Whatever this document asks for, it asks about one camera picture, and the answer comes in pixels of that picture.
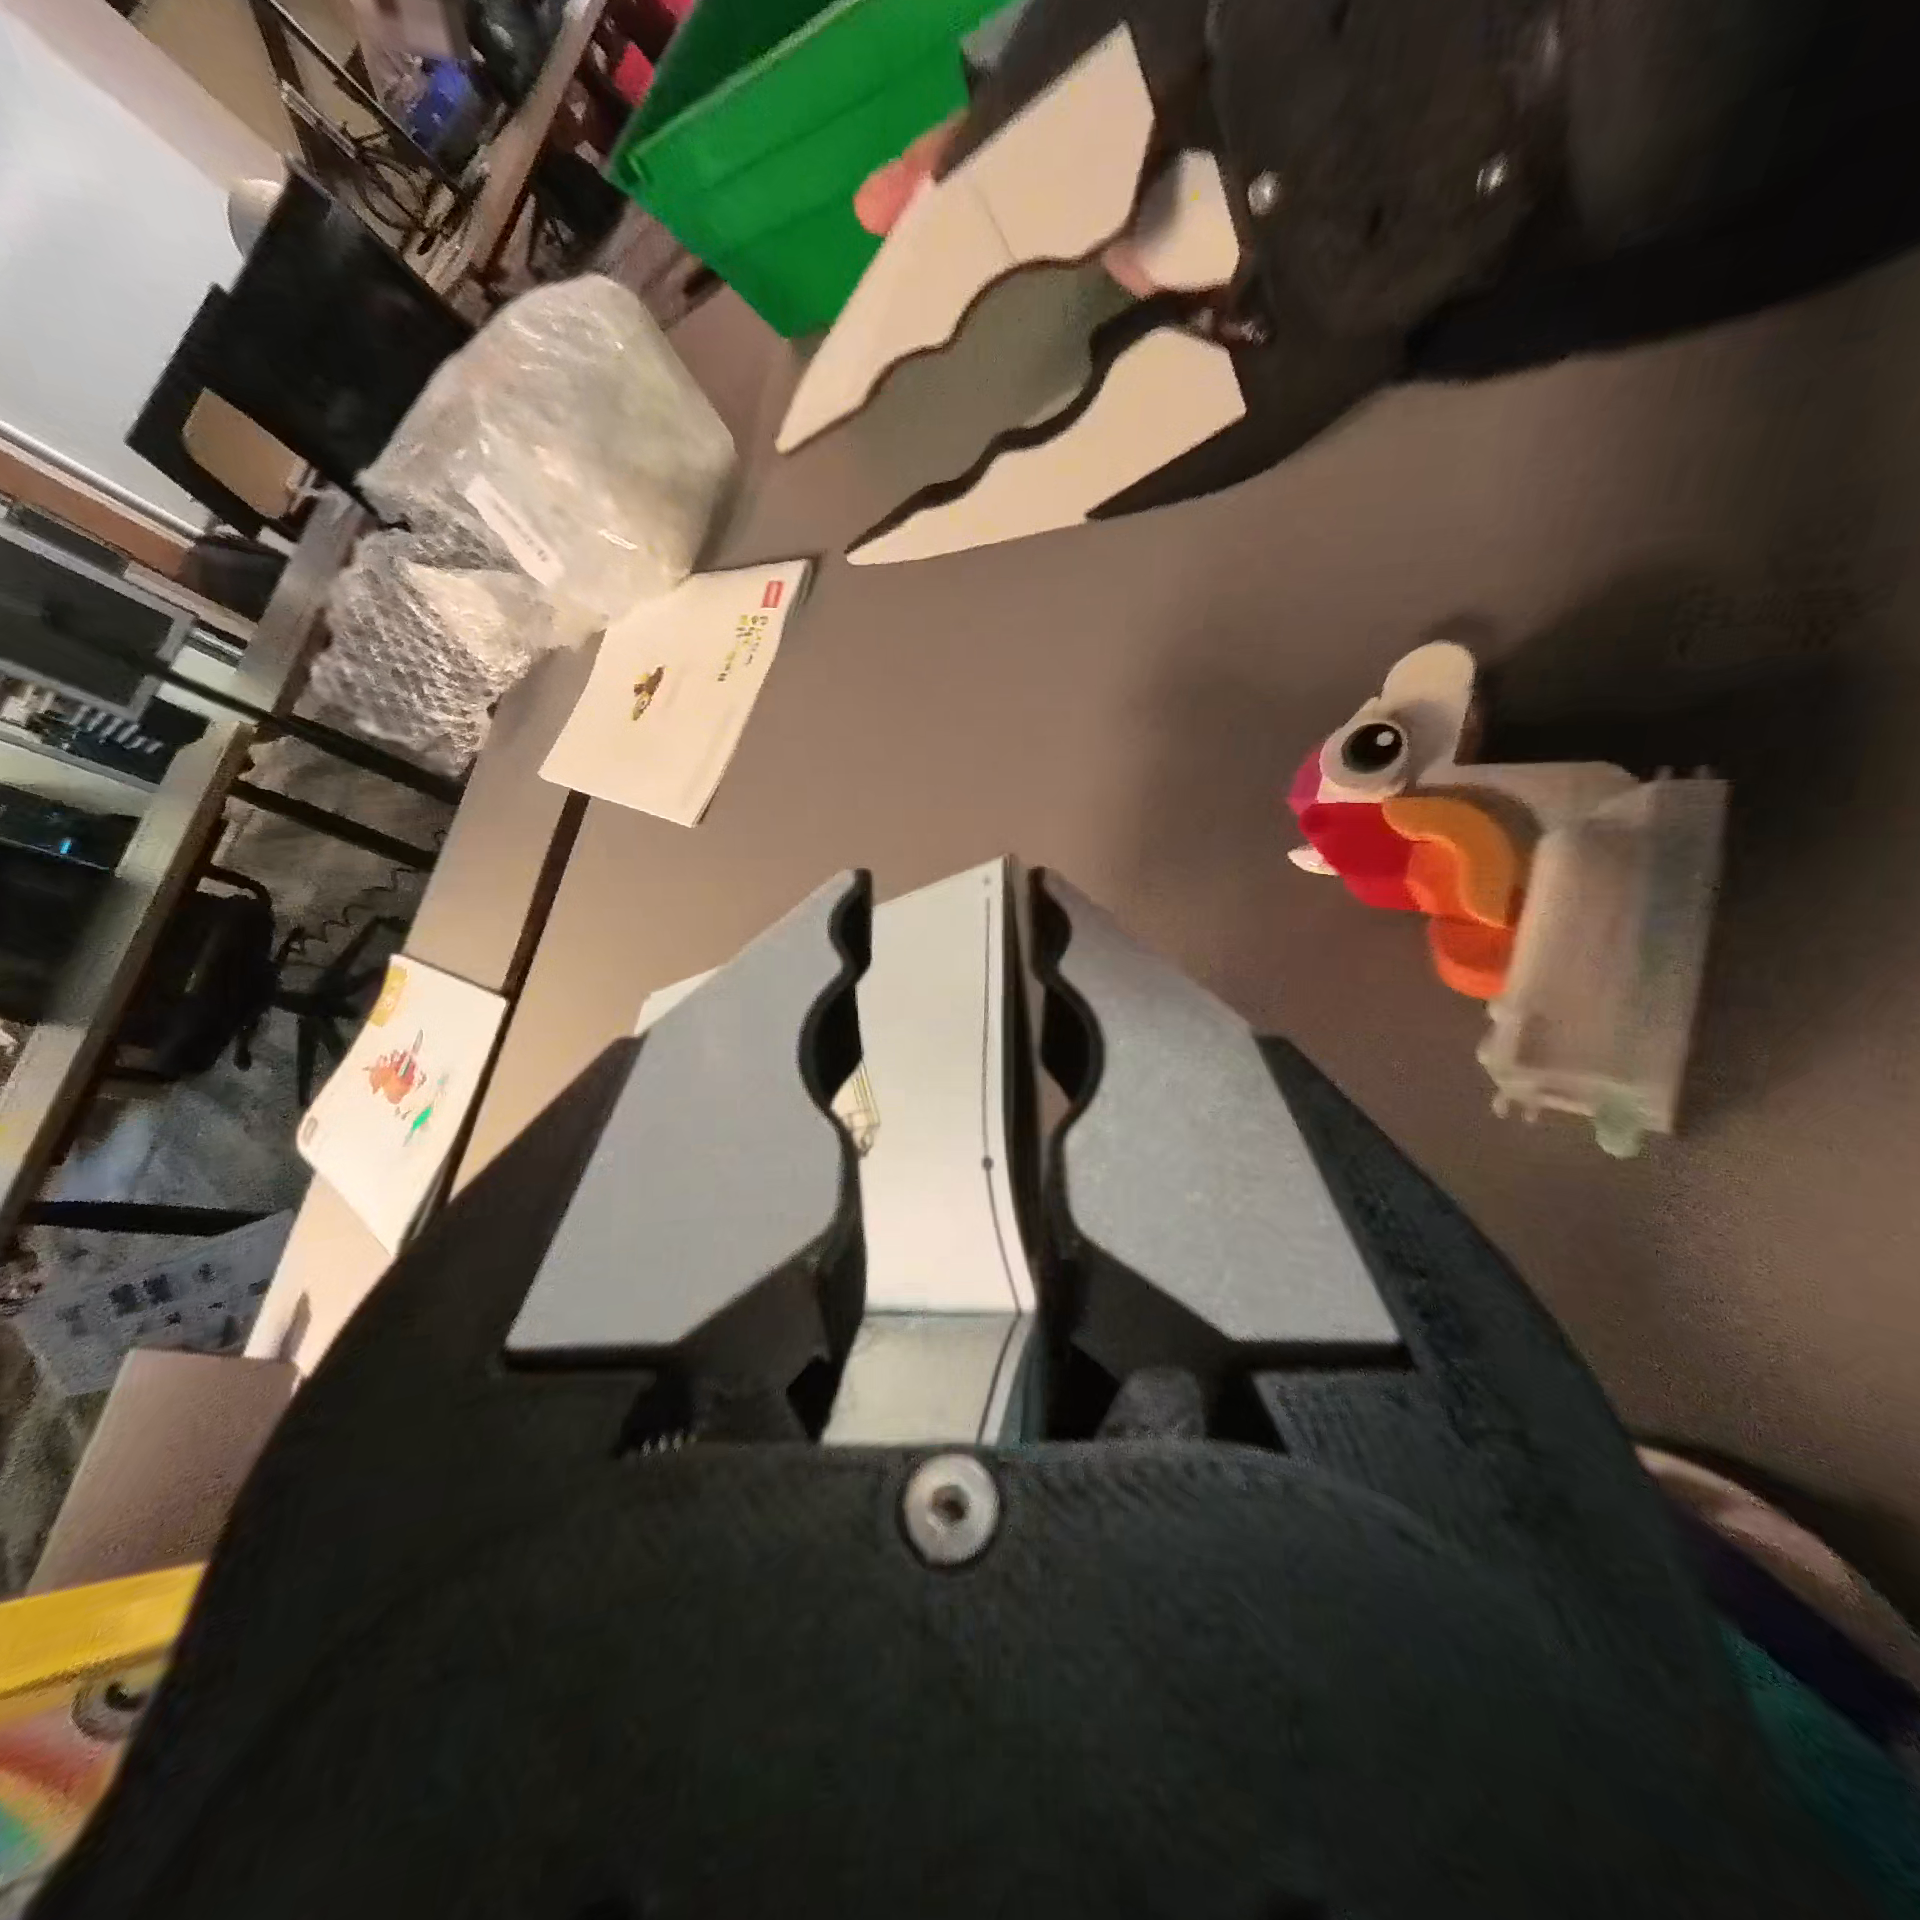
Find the bubble wrap package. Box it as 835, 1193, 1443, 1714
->
358, 270, 741, 634
320, 525, 565, 781

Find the cardboard box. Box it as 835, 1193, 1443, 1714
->
30, 1347, 300, 1595

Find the green plastic bin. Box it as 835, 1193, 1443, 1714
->
609, 0, 1028, 339

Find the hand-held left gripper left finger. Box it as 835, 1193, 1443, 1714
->
504, 866, 875, 1445

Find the person's clothing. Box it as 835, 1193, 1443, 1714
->
1635, 1439, 1920, 1802

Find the person's right hand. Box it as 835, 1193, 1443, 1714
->
852, 129, 970, 239

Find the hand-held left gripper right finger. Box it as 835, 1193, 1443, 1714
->
1026, 866, 1413, 1439

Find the colourful lego box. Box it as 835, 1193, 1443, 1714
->
0, 1559, 208, 1920

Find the black office chair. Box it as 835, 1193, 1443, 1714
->
128, 862, 394, 1082

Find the lego chicken model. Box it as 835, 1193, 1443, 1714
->
1285, 639, 1731, 1161

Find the light blue instruction booklet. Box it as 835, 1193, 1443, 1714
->
637, 855, 1048, 1445

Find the booklet with orange picture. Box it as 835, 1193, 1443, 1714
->
296, 950, 513, 1260

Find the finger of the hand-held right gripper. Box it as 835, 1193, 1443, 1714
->
772, 23, 1251, 452
843, 330, 1253, 570

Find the printed paper sheet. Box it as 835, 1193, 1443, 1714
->
30, 1211, 301, 1361

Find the computer monitor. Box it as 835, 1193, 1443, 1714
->
0, 502, 204, 723

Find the white instruction booklet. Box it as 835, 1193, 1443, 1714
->
537, 557, 819, 829

